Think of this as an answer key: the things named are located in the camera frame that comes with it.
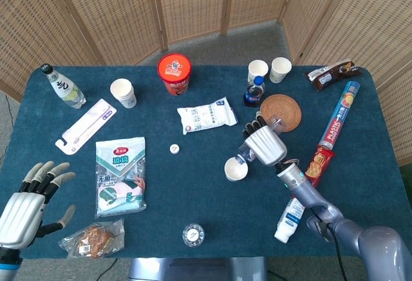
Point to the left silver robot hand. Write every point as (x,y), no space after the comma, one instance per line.
(19,220)

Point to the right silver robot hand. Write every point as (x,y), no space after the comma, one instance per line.
(265,144)

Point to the clear water bottle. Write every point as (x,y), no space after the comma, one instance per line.
(277,125)

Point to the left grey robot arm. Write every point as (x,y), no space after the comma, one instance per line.
(8,265)

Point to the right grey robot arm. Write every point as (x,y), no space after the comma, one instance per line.
(302,187)

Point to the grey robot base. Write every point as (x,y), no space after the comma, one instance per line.
(196,269)

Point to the small Pepsi cola bottle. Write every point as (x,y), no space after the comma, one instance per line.
(253,93)

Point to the white bottle cap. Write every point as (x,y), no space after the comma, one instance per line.
(174,149)

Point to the sealed white-capped water bottle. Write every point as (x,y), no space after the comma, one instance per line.
(193,234)

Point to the clear glass soda bottle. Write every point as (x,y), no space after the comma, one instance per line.
(66,89)

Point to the round woven rattan coaster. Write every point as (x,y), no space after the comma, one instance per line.
(283,107)

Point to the single white paper cup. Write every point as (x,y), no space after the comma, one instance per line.
(235,173)

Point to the white wet wipes pack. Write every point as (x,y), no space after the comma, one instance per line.
(206,115)

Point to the bread in clear bag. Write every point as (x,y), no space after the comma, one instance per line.
(93,239)

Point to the plastic food wrap roll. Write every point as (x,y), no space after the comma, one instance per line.
(339,115)

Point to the blue table cloth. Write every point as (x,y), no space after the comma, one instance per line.
(199,197)

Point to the brown snack bar wrapper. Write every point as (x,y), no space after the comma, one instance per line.
(331,76)

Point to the cleaning cloth pack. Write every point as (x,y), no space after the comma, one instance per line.
(120,178)

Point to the pink toothbrush pack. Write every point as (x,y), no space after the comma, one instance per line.
(87,126)

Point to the orange instant noodle tub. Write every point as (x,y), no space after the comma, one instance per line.
(174,72)

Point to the stack of paper cups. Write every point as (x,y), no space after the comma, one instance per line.
(124,93)

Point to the woven wooden folding screen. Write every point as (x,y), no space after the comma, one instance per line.
(112,14)

